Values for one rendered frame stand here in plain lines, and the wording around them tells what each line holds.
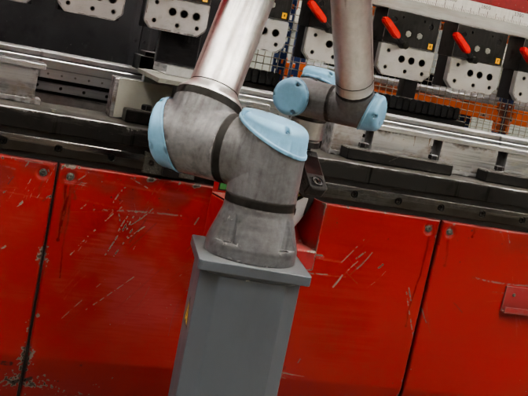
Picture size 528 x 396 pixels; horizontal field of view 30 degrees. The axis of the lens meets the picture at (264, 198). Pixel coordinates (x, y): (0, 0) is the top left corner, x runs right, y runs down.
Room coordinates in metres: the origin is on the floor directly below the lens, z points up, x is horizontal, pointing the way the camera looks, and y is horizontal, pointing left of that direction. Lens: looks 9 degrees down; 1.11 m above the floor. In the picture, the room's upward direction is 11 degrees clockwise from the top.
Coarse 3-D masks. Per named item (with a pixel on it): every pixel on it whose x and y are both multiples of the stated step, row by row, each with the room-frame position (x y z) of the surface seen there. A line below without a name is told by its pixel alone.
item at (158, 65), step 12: (168, 36) 2.37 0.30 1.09; (180, 36) 2.38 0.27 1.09; (156, 48) 2.37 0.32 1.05; (168, 48) 2.37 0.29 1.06; (180, 48) 2.38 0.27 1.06; (192, 48) 2.39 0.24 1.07; (156, 60) 2.37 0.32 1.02; (168, 60) 2.37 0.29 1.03; (180, 60) 2.38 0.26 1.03; (192, 60) 2.39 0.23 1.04
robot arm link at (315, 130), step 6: (294, 120) 2.09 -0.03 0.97; (300, 120) 2.08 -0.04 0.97; (306, 126) 2.07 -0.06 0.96; (312, 126) 2.07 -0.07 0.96; (318, 126) 2.08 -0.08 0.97; (324, 126) 2.10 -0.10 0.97; (312, 132) 2.08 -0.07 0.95; (318, 132) 2.08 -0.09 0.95; (312, 138) 2.08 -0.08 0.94; (318, 138) 2.09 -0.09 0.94
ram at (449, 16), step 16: (384, 0) 2.51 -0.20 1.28; (400, 0) 2.52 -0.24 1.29; (480, 0) 2.59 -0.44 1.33; (496, 0) 2.61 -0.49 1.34; (512, 0) 2.62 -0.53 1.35; (432, 16) 2.56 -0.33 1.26; (448, 16) 2.57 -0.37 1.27; (464, 16) 2.58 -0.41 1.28; (480, 16) 2.60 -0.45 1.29; (512, 32) 2.63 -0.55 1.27
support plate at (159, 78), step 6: (144, 72) 2.26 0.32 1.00; (150, 72) 2.24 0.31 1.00; (156, 72) 2.29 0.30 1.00; (150, 78) 2.18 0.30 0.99; (156, 78) 2.11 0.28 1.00; (162, 78) 2.11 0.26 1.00; (168, 78) 2.16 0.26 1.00; (174, 78) 2.21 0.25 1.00; (180, 78) 2.26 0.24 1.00; (174, 84) 2.11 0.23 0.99
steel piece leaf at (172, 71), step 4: (168, 68) 2.28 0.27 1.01; (172, 68) 2.29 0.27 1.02; (176, 68) 2.29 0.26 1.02; (180, 68) 2.29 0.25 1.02; (184, 68) 2.30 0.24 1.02; (164, 72) 2.32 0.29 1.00; (168, 72) 2.28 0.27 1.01; (172, 72) 2.29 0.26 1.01; (176, 72) 2.29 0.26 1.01; (180, 72) 2.29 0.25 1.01; (184, 72) 2.30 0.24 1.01; (188, 72) 2.30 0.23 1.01; (176, 76) 2.29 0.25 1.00; (180, 76) 2.29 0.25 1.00; (184, 76) 2.30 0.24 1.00; (188, 76) 2.30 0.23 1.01
